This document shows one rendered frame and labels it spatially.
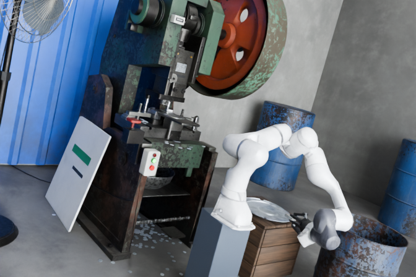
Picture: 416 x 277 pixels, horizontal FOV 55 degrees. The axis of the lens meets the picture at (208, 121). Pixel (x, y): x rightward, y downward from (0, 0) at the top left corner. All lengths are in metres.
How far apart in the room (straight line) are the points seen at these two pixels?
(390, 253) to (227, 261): 0.83
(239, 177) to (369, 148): 3.52
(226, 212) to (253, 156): 0.29
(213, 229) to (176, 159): 0.58
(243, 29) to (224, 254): 1.37
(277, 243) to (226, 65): 1.14
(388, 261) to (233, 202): 0.87
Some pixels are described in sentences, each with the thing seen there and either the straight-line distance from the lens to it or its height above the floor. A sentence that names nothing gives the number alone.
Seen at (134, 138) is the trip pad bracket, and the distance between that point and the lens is 2.10.
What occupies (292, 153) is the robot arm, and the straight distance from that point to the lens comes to 2.06.
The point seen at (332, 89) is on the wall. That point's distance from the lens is 5.55.
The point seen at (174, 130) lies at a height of 0.70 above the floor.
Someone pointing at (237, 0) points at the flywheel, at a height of 1.56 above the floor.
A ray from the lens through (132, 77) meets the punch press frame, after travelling 2.50.
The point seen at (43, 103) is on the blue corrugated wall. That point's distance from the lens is 3.35.
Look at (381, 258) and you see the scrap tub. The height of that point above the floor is 0.41.
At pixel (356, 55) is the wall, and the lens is 5.48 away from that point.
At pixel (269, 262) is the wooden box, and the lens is 2.46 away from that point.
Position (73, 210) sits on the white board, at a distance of 2.51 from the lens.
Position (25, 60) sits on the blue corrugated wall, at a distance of 3.25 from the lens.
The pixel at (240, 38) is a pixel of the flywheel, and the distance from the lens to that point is 2.58.
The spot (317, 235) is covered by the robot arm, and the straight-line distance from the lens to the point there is 1.99.
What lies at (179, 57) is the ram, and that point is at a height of 1.12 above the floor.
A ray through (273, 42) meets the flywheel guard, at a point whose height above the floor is 1.34.
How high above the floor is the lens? 1.13
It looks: 8 degrees down
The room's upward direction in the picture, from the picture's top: 14 degrees clockwise
